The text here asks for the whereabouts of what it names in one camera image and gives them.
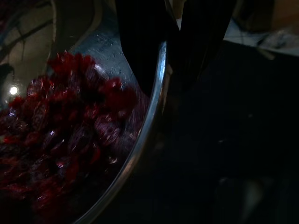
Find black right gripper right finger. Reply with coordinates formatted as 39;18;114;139
166;0;236;91

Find steel bowl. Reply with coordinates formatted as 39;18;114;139
0;0;168;224

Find black floor rug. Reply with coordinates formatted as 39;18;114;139
88;42;299;224

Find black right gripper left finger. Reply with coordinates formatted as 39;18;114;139
115;0;180;97

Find heap of red candies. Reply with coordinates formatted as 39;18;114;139
0;52;150;224

